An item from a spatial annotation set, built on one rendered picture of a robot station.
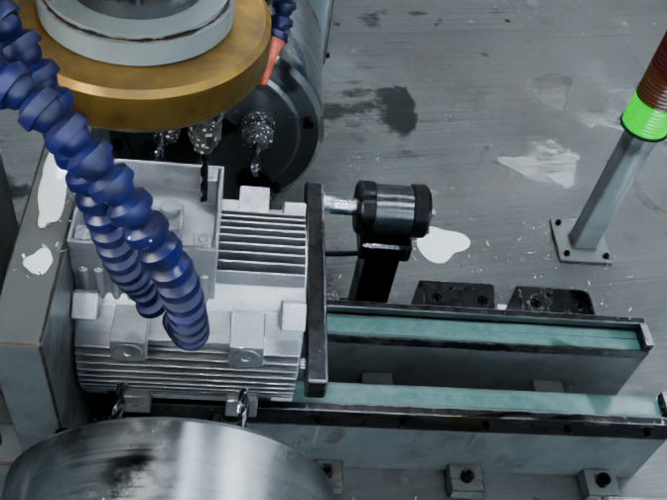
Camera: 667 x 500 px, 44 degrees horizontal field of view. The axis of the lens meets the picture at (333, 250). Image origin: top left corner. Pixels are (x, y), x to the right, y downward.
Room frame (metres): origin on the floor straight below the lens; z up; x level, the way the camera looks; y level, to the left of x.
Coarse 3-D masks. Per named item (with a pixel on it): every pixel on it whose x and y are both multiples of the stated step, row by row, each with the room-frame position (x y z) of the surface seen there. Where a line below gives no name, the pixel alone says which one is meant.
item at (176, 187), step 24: (144, 168) 0.51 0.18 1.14; (168, 168) 0.51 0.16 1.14; (192, 168) 0.52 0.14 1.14; (216, 168) 0.52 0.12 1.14; (168, 192) 0.51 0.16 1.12; (192, 192) 0.51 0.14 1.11; (216, 192) 0.51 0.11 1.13; (72, 216) 0.43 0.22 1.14; (168, 216) 0.46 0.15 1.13; (192, 216) 0.48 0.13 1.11; (216, 216) 0.46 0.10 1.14; (72, 240) 0.41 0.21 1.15; (192, 240) 0.46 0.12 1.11; (216, 240) 0.44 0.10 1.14; (72, 264) 0.41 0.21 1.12; (96, 264) 0.41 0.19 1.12; (216, 264) 0.44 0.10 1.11; (96, 288) 0.41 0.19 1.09
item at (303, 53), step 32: (288, 32) 0.75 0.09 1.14; (320, 32) 0.85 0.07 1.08; (288, 64) 0.70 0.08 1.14; (320, 64) 0.78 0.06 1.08; (256, 96) 0.68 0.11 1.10; (288, 96) 0.69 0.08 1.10; (320, 96) 0.72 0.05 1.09; (224, 128) 0.68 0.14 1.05; (256, 128) 0.66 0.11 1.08; (288, 128) 0.69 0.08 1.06; (320, 128) 0.70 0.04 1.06; (160, 160) 0.60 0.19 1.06; (192, 160) 0.67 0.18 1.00; (224, 160) 0.68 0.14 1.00; (256, 160) 0.63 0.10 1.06; (288, 160) 0.69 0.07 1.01; (224, 192) 0.68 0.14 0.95
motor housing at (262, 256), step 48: (240, 240) 0.48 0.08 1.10; (288, 240) 0.48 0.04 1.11; (240, 288) 0.44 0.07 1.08; (288, 288) 0.45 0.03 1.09; (96, 336) 0.38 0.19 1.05; (288, 336) 0.42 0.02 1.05; (96, 384) 0.37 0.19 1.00; (144, 384) 0.37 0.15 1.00; (192, 384) 0.38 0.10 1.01; (240, 384) 0.39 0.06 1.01; (288, 384) 0.39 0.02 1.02
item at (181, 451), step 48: (96, 432) 0.24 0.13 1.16; (144, 432) 0.25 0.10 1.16; (192, 432) 0.25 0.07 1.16; (240, 432) 0.27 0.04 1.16; (48, 480) 0.21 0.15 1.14; (96, 480) 0.21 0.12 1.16; (144, 480) 0.21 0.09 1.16; (192, 480) 0.22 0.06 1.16; (240, 480) 0.23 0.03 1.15; (288, 480) 0.25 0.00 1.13
